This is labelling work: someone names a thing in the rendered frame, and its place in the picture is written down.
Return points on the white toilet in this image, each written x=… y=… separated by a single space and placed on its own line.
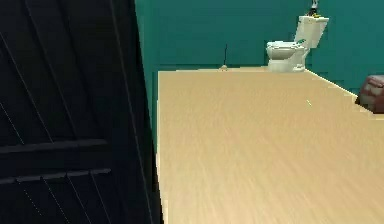
x=290 y=50

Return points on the black and white spray bottle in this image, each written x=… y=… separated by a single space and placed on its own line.
x=313 y=8

